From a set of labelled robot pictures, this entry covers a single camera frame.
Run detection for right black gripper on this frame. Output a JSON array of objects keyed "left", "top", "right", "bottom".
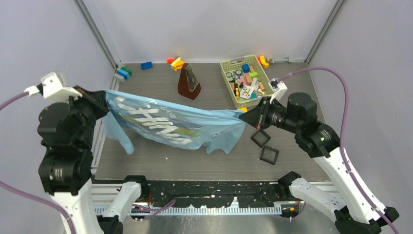
[{"left": 240, "top": 96, "right": 301, "bottom": 133}]

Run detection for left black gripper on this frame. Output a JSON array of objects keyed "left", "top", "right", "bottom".
[{"left": 63, "top": 82, "right": 113, "bottom": 145}]

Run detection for light blue printed t-shirt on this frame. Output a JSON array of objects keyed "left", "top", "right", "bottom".
[{"left": 102, "top": 90, "right": 246, "bottom": 155}]

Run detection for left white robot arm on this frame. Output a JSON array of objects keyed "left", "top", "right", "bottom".
[{"left": 37, "top": 86, "right": 150, "bottom": 234}]

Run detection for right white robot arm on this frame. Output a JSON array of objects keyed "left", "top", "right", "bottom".
[{"left": 240, "top": 93, "right": 400, "bottom": 234}]

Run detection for green plastic basket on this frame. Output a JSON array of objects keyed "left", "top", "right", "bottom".
[{"left": 220, "top": 55, "right": 275, "bottom": 109}]

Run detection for stacked blue green bricks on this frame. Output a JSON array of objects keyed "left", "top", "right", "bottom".
[{"left": 113, "top": 67, "right": 132, "bottom": 82}]

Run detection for blue toy brick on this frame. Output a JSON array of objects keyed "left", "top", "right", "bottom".
[{"left": 141, "top": 61, "right": 153, "bottom": 70}]

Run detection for yellow red corner blocks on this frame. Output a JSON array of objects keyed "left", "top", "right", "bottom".
[{"left": 257, "top": 55, "right": 272, "bottom": 68}]

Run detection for brown metronome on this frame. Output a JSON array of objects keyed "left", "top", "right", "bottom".
[{"left": 177, "top": 63, "right": 201, "bottom": 100}]

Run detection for yellow orange toy block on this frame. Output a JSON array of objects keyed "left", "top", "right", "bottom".
[{"left": 170, "top": 57, "right": 185, "bottom": 71}]

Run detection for black square frame box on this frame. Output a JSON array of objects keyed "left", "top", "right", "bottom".
[
  {"left": 259, "top": 145, "right": 279, "bottom": 165},
  {"left": 250, "top": 130, "right": 271, "bottom": 148}
]

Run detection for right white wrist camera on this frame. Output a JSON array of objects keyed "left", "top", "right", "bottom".
[{"left": 269, "top": 78, "right": 288, "bottom": 103}]

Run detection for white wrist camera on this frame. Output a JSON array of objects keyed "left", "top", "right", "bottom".
[
  {"left": 269, "top": 78, "right": 288, "bottom": 103},
  {"left": 24, "top": 72, "right": 83, "bottom": 103}
]

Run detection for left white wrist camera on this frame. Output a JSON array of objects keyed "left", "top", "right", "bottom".
[{"left": 24, "top": 72, "right": 83, "bottom": 103}]

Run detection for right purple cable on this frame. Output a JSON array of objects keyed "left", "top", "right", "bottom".
[{"left": 279, "top": 67, "right": 401, "bottom": 234}]

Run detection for purple cable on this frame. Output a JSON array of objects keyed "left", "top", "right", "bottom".
[
  {"left": 279, "top": 67, "right": 401, "bottom": 234},
  {"left": 0, "top": 91, "right": 176, "bottom": 234}
]

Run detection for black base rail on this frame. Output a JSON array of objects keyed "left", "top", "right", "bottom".
[{"left": 136, "top": 180, "right": 300, "bottom": 208}]

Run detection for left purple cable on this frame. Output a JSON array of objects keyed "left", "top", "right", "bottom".
[{"left": 0, "top": 91, "right": 176, "bottom": 234}]

